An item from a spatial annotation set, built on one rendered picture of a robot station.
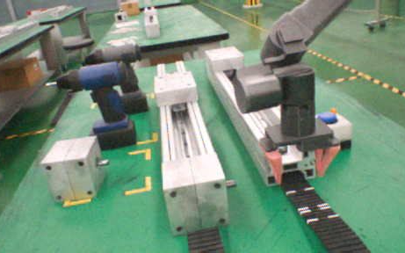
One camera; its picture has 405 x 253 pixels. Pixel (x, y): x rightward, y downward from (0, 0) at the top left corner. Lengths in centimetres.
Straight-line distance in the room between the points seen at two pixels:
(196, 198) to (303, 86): 25
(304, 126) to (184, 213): 24
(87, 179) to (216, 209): 29
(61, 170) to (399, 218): 62
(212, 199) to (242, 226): 7
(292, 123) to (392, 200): 23
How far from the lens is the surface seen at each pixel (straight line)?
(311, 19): 63
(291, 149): 74
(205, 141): 71
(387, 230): 63
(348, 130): 82
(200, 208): 59
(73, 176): 76
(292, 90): 56
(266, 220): 63
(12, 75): 443
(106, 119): 95
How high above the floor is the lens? 118
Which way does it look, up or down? 23 degrees down
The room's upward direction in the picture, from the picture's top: 8 degrees counter-clockwise
